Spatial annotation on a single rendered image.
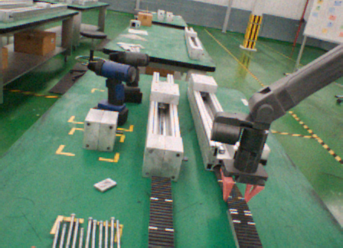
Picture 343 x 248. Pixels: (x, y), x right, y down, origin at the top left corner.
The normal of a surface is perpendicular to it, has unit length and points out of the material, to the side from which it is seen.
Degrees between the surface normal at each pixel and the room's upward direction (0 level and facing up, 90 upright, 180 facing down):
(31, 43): 89
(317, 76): 86
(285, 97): 87
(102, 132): 90
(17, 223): 0
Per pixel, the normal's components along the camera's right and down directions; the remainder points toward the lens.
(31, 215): 0.17, -0.92
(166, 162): 0.03, 0.38
